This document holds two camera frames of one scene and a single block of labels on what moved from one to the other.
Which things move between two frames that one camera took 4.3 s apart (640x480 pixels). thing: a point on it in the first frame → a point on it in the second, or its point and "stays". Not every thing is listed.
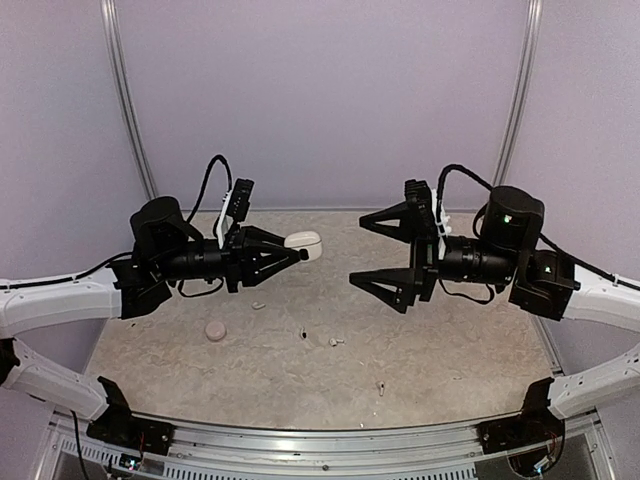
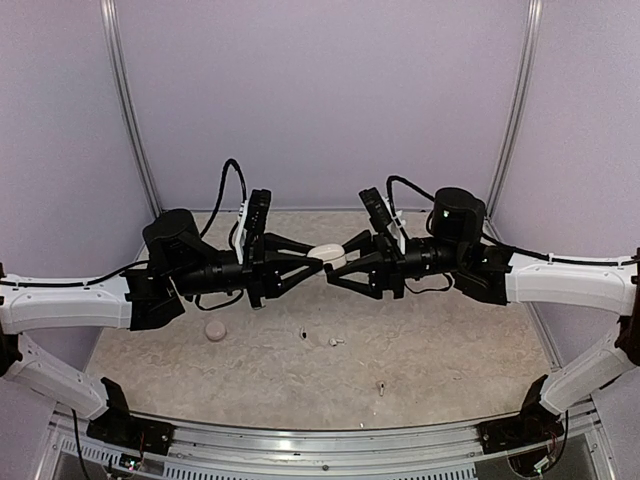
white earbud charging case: (308, 240) → (330, 254)
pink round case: (215, 331) stays
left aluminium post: (123, 91) stays
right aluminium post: (525, 93) stays
